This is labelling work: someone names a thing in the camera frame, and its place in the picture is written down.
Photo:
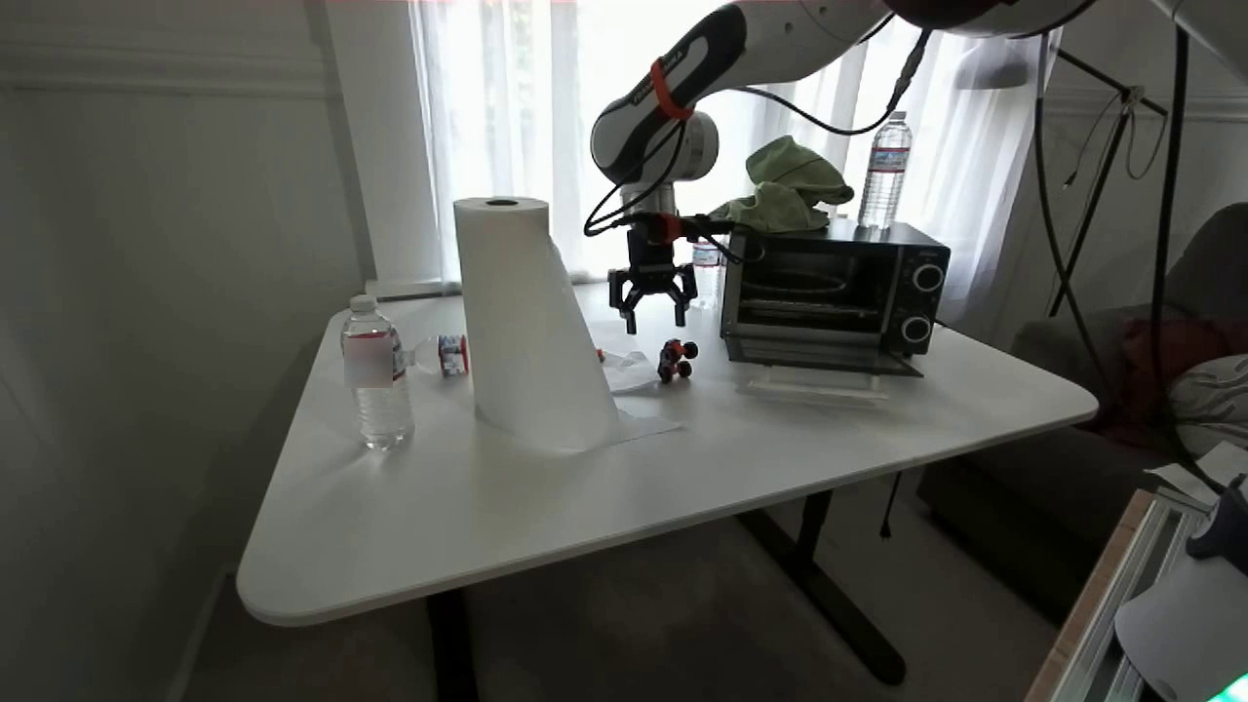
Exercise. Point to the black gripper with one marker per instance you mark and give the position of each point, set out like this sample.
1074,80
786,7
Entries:
658,249

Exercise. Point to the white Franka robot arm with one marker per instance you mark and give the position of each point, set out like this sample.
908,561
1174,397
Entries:
783,40

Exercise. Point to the dark grey object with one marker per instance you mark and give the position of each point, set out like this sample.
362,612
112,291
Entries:
1225,530

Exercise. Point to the small clear plastic bottle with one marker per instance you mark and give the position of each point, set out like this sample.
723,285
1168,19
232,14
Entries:
709,257

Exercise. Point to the crumpled white paper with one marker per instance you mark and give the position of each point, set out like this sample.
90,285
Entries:
626,367

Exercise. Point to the white paper towel roll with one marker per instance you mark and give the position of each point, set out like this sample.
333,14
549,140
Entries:
519,327

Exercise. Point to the green cloth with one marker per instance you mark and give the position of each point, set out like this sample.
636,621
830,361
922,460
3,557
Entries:
786,183

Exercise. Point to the clear bottle with blue label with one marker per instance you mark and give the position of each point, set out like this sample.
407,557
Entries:
888,171

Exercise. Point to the white table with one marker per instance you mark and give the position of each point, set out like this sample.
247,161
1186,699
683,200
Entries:
519,522

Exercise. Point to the clear bottle with red label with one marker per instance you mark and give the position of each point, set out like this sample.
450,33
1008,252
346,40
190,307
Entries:
377,376

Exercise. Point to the black table leg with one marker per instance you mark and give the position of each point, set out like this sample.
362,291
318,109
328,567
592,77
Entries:
450,651
831,597

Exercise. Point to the dark grey sofa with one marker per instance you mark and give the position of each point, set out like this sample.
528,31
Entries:
1039,495

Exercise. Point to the black tripod stand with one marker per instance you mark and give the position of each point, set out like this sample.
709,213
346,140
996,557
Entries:
1095,197

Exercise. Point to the dark red cushion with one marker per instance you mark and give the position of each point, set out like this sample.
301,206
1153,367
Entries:
1172,366

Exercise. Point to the wooden desk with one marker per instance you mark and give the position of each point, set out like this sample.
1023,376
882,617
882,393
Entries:
1087,612

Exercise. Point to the white paper stack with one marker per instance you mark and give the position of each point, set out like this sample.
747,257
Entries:
1191,478

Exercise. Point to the white pillow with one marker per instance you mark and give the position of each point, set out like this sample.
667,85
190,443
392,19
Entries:
1216,404

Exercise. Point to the white round lid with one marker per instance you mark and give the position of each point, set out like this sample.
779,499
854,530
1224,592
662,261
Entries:
1191,636

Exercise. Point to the silver aluminium frame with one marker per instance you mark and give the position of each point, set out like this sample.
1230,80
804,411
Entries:
1118,597

